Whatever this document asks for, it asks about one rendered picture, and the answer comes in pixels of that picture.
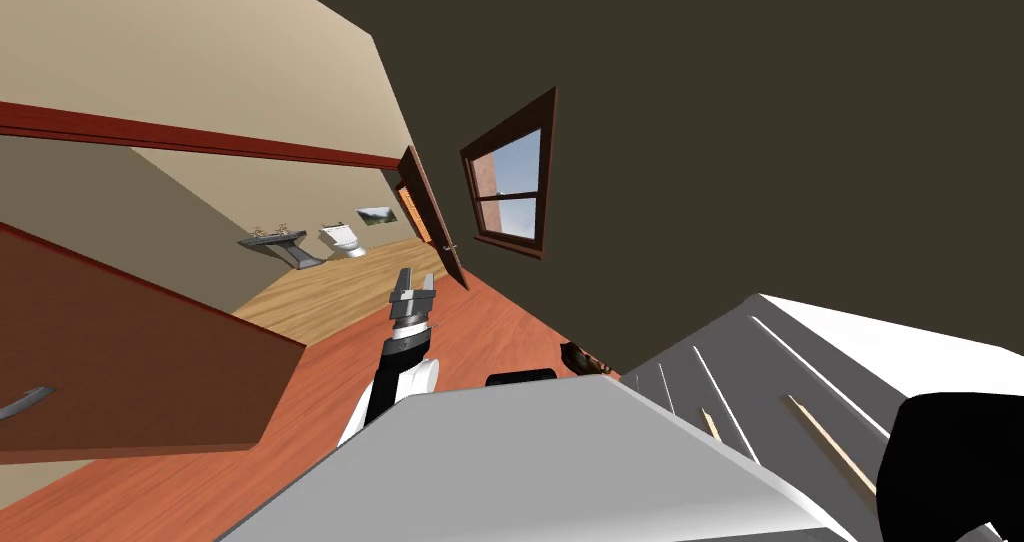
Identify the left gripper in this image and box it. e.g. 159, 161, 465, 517
388, 267, 438, 327

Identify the dark brown open door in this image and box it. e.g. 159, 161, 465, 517
395, 145, 472, 291

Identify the white toilet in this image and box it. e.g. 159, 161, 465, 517
318, 221, 369, 261

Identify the brown framed window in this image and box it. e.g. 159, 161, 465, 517
459, 86, 559, 262

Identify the dark brown lumpy object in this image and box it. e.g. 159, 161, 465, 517
559, 341, 614, 378

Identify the brown door leaf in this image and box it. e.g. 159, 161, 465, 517
0, 221, 309, 466

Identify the white and grey cabinet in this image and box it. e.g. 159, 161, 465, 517
619, 292, 1024, 542

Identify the grey wall sink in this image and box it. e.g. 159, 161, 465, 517
236, 223, 326, 271

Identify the grey curved door handle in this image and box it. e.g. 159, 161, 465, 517
0, 386, 57, 423

